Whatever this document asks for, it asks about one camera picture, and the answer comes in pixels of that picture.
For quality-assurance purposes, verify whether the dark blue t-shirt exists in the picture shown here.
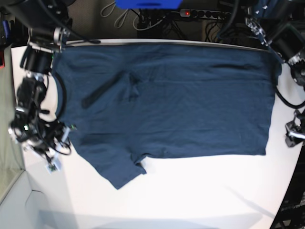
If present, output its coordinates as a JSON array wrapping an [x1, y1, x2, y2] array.
[[53, 44, 281, 189]]

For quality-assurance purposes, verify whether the red black device at edge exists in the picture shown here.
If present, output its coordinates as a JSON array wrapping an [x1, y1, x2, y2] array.
[[0, 51, 5, 68]]

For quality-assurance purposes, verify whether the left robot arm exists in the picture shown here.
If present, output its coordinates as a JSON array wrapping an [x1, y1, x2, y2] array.
[[217, 0, 305, 88]]

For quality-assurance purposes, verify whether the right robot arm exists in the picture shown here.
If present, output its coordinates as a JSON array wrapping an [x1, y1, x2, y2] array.
[[0, 0, 100, 171]]

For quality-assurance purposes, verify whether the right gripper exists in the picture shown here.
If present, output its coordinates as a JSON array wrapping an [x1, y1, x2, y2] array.
[[22, 121, 74, 165]]

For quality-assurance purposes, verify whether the black power strip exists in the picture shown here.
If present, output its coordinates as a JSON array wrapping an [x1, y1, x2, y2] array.
[[179, 9, 231, 20]]

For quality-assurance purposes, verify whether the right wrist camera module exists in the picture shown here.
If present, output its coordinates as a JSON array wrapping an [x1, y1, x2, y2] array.
[[46, 160, 61, 174]]

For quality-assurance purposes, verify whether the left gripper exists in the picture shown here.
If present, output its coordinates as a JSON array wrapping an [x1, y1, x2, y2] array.
[[285, 110, 305, 147]]

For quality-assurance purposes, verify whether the blue box overhead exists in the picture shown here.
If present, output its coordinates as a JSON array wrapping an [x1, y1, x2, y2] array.
[[115, 0, 182, 9]]

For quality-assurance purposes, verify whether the blue tool handle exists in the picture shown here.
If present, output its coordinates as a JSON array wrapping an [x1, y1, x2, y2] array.
[[2, 20, 10, 39]]

